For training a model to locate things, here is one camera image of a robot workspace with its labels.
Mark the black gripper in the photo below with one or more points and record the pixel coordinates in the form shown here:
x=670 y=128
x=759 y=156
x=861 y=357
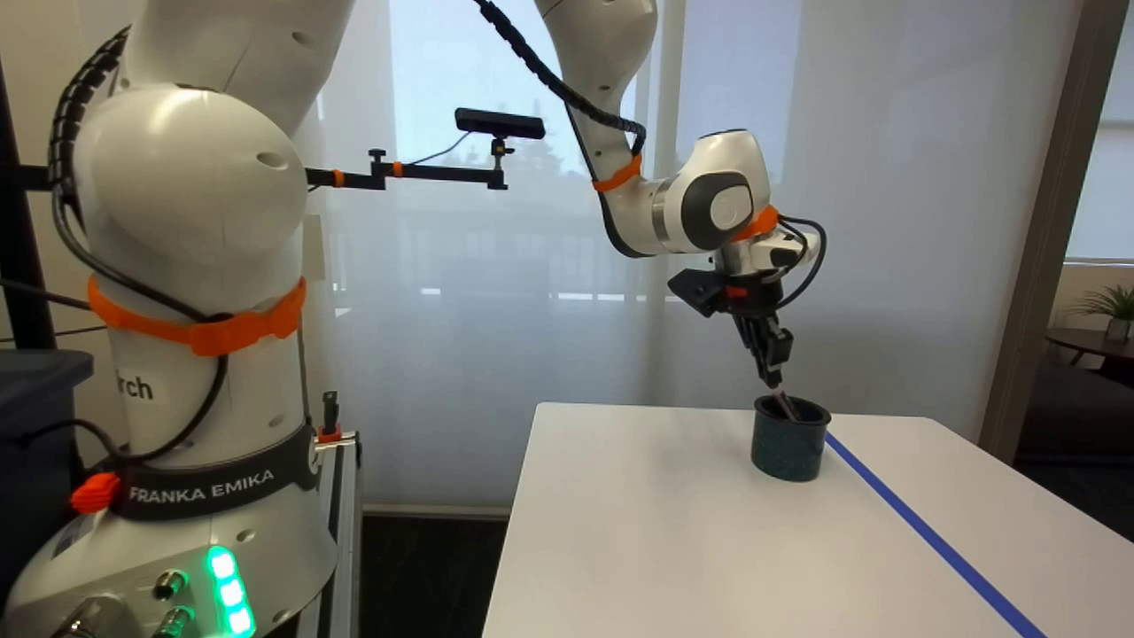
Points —
x=750 y=298

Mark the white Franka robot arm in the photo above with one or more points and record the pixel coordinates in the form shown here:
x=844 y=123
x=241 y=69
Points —
x=178 y=182

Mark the dark teal mug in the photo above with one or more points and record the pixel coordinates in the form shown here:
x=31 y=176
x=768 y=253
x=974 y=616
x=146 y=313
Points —
x=787 y=443

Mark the blue tape border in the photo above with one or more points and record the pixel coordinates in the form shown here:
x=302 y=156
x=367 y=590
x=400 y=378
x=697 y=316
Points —
x=1000 y=603

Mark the potted plant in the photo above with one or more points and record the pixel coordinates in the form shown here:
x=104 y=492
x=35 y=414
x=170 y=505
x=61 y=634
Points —
x=1118 y=311

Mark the dark side table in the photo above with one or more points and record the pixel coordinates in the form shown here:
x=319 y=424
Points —
x=1113 y=357

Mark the black camera on boom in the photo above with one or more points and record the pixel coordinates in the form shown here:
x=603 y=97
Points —
x=502 y=124

